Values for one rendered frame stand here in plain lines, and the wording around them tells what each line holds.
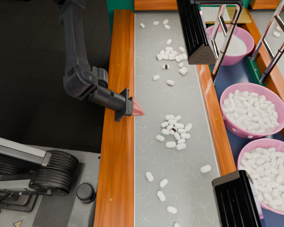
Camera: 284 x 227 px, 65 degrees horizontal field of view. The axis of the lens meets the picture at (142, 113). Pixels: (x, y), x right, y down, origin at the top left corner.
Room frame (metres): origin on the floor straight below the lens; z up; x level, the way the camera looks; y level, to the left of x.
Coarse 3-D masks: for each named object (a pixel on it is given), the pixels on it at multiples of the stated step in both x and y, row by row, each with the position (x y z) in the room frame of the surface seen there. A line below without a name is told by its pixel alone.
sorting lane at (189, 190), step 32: (160, 32) 1.08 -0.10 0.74; (160, 64) 0.82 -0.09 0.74; (160, 96) 0.62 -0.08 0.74; (192, 96) 0.62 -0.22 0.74; (160, 128) 0.46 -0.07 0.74; (192, 128) 0.46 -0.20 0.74; (160, 160) 0.32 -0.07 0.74; (192, 160) 0.32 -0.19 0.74; (192, 192) 0.21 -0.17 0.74; (160, 224) 0.11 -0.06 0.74; (192, 224) 0.11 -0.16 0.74
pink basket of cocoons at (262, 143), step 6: (264, 138) 0.40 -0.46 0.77; (252, 144) 0.38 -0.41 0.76; (258, 144) 0.38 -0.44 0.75; (264, 144) 0.38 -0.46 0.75; (270, 144) 0.38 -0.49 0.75; (276, 144) 0.38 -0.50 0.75; (282, 144) 0.38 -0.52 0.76; (246, 150) 0.36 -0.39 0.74; (276, 150) 0.37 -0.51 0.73; (240, 156) 0.33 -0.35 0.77; (264, 204) 0.16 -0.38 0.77; (270, 210) 0.15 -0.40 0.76
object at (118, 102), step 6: (126, 90) 0.48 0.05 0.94; (114, 96) 0.44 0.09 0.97; (120, 96) 0.45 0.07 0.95; (126, 96) 0.46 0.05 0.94; (108, 102) 0.42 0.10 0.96; (114, 102) 0.42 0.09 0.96; (120, 102) 0.43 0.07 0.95; (126, 102) 0.43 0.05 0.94; (108, 108) 0.42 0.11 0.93; (114, 108) 0.42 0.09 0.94; (120, 108) 0.42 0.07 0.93; (126, 108) 0.41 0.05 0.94; (120, 114) 0.40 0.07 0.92; (126, 114) 0.39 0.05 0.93; (120, 120) 0.39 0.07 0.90
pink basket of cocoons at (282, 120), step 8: (232, 88) 0.65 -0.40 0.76; (240, 88) 0.67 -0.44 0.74; (256, 88) 0.66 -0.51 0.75; (264, 88) 0.64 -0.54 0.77; (224, 96) 0.62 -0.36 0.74; (272, 96) 0.61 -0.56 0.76; (280, 112) 0.53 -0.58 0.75; (224, 120) 0.51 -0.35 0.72; (280, 120) 0.50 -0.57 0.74; (240, 128) 0.44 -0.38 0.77; (280, 128) 0.44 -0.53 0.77; (240, 136) 0.45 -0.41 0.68; (256, 136) 0.43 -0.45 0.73
